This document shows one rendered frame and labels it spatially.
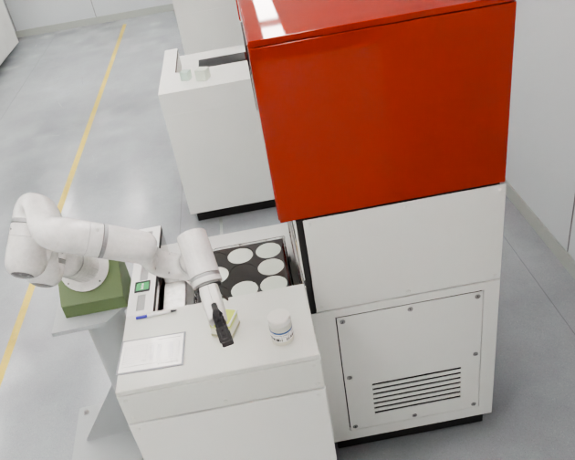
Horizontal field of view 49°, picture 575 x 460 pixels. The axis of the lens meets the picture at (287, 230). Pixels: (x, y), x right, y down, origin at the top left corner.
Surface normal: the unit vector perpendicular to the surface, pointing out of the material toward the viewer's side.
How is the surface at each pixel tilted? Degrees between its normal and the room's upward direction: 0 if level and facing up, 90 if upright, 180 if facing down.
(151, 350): 0
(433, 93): 90
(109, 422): 90
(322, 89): 90
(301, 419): 90
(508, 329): 0
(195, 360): 0
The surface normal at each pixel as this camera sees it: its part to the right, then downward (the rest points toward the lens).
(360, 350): 0.11, 0.55
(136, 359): -0.14, -0.82
